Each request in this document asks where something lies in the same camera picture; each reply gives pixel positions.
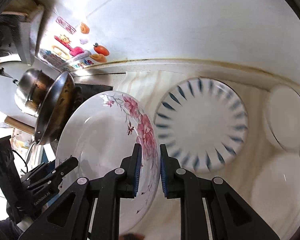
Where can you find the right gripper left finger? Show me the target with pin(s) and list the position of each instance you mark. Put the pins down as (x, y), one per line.
(90, 209)

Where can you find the pink floral white plate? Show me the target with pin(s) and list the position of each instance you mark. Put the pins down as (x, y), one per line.
(103, 131)

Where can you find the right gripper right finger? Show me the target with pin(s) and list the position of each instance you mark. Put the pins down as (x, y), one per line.
(210, 209)

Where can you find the colourful wall stickers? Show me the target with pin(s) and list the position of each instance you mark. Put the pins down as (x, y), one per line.
(71, 45)

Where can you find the blue leaf pattern plate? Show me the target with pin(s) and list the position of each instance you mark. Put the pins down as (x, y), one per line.
(203, 123)

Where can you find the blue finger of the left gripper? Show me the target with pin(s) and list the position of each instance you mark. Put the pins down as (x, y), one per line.
(65, 167)

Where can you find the white bowl dark rim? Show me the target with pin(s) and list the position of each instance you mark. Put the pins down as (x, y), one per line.
(281, 118)

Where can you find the black frying pan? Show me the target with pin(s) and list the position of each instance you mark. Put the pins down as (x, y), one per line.
(54, 109)

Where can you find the stainless steel pot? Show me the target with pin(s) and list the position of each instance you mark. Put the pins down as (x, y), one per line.
(31, 91)

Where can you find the plain white bowl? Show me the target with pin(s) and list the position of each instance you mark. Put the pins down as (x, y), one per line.
(275, 195)

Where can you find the black range hood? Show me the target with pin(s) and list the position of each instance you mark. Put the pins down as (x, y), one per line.
(19, 31)

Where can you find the black induction cooktop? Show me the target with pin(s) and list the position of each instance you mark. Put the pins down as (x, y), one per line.
(83, 92)

